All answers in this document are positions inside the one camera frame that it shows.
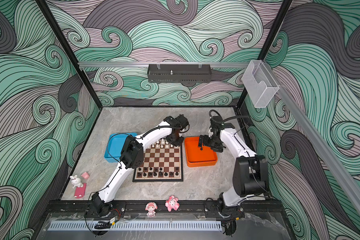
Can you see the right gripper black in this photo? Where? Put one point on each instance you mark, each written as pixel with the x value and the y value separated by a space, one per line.
pixel 218 148

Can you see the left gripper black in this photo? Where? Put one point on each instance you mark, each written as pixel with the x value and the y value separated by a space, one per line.
pixel 177 144

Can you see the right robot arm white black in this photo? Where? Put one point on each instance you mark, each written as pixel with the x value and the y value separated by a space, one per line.
pixel 250 176

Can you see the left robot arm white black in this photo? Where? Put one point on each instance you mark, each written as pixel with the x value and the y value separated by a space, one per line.
pixel 132 156

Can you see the orange plastic tray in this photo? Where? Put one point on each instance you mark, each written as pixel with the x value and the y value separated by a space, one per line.
pixel 197 157

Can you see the folding chessboard brown cream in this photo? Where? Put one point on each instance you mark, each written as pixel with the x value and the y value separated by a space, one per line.
pixel 163 162

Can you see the blue plastic tray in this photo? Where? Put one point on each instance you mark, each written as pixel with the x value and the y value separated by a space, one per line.
pixel 115 145

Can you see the pink pig plush figurine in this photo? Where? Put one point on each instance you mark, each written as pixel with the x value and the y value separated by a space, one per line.
pixel 172 203

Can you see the pink hooded doll figurine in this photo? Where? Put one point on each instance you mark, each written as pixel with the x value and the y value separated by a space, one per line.
pixel 151 208

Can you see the small pink cube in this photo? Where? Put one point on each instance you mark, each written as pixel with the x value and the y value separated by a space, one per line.
pixel 85 175

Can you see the white bunny figurine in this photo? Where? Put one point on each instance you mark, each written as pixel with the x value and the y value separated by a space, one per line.
pixel 76 182

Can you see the pink flat phone toy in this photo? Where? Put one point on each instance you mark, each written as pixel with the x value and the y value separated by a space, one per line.
pixel 80 191

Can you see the black perforated wall shelf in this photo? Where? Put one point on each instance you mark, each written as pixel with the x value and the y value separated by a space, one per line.
pixel 179 74

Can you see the clear acrylic wall holder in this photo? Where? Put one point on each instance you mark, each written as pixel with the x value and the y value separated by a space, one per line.
pixel 260 82

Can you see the aluminium rail back wall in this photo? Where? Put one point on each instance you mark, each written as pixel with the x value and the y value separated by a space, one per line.
pixel 125 64

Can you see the aluminium rail wall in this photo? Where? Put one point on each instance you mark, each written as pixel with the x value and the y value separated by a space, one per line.
pixel 125 64
pixel 345 180

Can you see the white slotted cable duct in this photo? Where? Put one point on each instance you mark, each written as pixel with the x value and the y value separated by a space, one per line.
pixel 138 226

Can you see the aluminium rail right wall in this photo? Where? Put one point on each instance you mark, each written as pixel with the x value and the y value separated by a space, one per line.
pixel 345 180

